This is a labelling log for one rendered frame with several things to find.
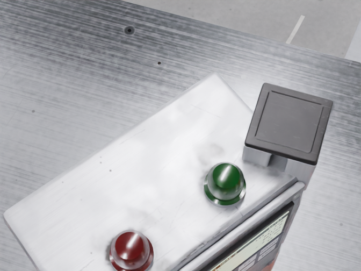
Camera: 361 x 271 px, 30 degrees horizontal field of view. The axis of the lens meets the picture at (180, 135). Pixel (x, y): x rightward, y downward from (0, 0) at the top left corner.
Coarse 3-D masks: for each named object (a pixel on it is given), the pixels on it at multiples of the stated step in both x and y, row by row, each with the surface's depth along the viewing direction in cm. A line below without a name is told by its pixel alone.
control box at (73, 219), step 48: (192, 96) 44; (144, 144) 43; (192, 144) 43; (240, 144) 43; (48, 192) 42; (96, 192) 42; (144, 192) 42; (192, 192) 42; (288, 192) 42; (48, 240) 40; (96, 240) 40; (192, 240) 40
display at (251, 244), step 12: (288, 204) 43; (276, 216) 43; (288, 216) 45; (264, 228) 43; (276, 228) 45; (240, 240) 42; (252, 240) 43; (264, 240) 46; (228, 252) 42; (240, 252) 43; (252, 252) 46; (216, 264) 42; (228, 264) 44
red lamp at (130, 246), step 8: (120, 232) 39; (128, 232) 38; (136, 232) 39; (120, 240) 38; (128, 240) 38; (136, 240) 38; (144, 240) 38; (112, 248) 38; (120, 248) 38; (128, 248) 38; (136, 248) 38; (144, 248) 38; (152, 248) 40; (112, 256) 38; (120, 256) 38; (128, 256) 38; (136, 256) 38; (144, 256) 38; (152, 256) 39; (112, 264) 39; (120, 264) 38; (128, 264) 38; (136, 264) 38; (144, 264) 39
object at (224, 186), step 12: (216, 168) 40; (228, 168) 40; (216, 180) 40; (228, 180) 40; (240, 180) 40; (204, 192) 41; (216, 192) 40; (228, 192) 40; (240, 192) 41; (216, 204) 41; (228, 204) 41
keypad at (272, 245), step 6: (282, 234) 50; (276, 240) 50; (264, 246) 49; (270, 246) 51; (276, 246) 52; (258, 252) 49; (264, 252) 51; (270, 252) 53; (252, 258) 50; (258, 258) 51; (240, 264) 48; (246, 264) 50; (252, 264) 52; (234, 270) 49; (240, 270) 50; (246, 270) 52
